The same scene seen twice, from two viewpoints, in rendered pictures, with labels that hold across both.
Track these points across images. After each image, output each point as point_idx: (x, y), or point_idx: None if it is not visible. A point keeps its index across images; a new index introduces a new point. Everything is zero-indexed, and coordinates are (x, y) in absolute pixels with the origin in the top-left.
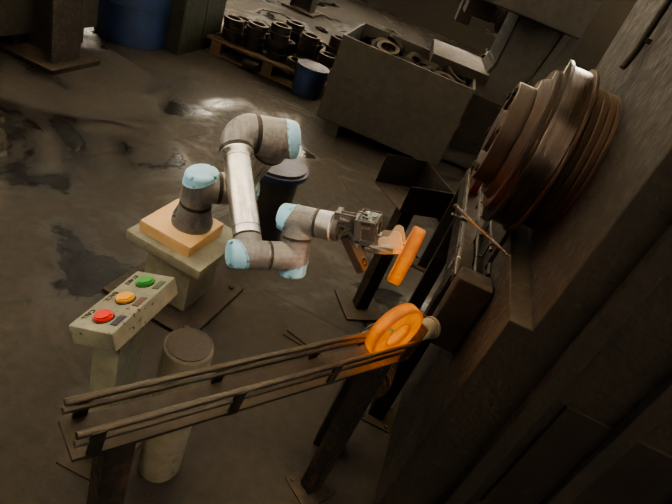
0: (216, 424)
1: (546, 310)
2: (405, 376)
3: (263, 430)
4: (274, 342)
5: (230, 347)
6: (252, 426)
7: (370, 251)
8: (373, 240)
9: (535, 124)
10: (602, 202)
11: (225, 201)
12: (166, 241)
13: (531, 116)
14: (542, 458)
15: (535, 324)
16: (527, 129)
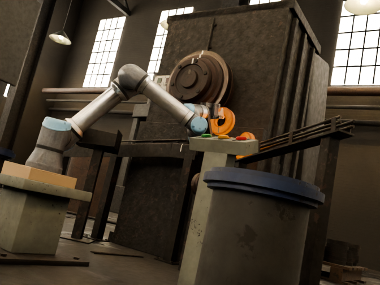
0: (172, 281)
1: (267, 121)
2: (183, 220)
3: (178, 276)
4: (100, 256)
5: (100, 262)
6: (175, 277)
7: (220, 118)
8: (217, 113)
9: (216, 69)
10: (257, 86)
11: (69, 143)
12: (56, 180)
13: (214, 67)
14: None
15: (266, 129)
16: (216, 70)
